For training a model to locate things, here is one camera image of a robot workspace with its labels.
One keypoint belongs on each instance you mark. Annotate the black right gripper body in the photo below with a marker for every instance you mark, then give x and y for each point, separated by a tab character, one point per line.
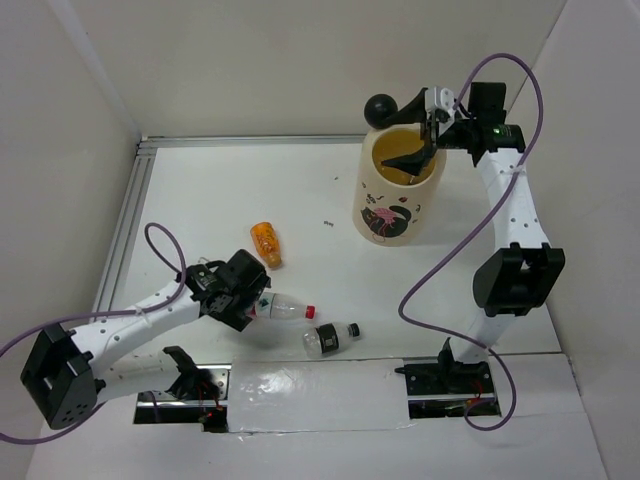
453	135

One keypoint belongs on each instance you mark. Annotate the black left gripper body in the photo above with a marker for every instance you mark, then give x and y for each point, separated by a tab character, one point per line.
236	310

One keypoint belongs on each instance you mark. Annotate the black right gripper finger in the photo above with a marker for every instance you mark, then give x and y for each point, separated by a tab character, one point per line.
413	112
398	157

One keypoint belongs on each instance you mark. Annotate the red label plastic bottle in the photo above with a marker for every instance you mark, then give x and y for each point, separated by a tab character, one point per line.
278	306

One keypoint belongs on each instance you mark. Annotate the small orange plastic bottle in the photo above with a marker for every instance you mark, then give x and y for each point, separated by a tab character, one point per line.
267	245

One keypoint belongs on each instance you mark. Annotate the black label small bottle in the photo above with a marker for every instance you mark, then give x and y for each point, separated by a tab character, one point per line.
329	339

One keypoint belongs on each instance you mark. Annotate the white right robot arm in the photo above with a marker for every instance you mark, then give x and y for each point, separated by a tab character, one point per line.
524	267

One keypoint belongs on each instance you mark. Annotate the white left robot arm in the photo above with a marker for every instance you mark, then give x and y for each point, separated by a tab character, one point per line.
70	372

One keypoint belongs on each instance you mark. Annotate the cream bin with black ears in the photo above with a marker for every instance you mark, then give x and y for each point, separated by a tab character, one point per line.
389	209

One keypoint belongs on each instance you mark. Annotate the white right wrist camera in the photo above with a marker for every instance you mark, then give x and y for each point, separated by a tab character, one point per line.
439	103

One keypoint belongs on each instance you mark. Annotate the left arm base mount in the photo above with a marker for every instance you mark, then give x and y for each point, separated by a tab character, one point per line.
204	403

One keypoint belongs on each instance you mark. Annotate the aluminium frame rail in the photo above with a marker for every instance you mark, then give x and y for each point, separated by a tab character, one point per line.
209	192

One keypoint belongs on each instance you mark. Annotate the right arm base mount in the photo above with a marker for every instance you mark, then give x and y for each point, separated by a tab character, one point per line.
443	387

